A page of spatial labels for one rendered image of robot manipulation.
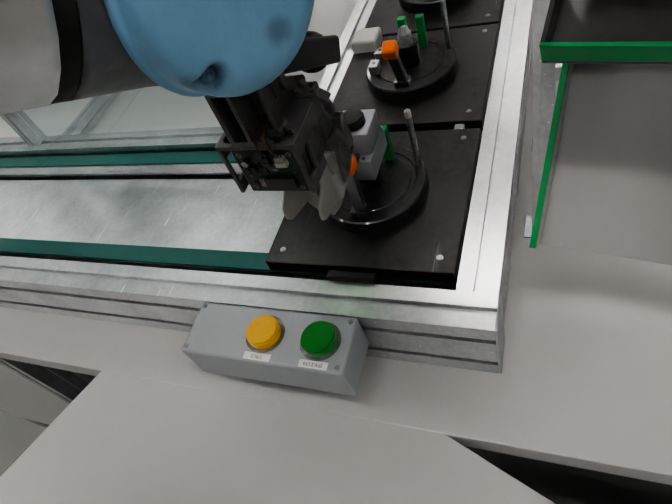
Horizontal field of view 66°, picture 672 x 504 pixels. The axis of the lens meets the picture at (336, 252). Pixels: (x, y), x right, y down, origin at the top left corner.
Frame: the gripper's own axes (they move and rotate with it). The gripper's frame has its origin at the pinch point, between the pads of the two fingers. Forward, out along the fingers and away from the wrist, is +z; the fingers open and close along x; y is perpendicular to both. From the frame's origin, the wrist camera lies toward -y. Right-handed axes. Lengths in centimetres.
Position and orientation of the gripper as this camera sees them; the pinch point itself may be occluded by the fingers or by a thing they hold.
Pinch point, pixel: (329, 199)
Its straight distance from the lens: 53.9
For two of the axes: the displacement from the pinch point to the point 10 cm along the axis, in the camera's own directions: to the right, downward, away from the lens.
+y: -2.7, 8.0, -5.4
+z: 2.8, 6.0, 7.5
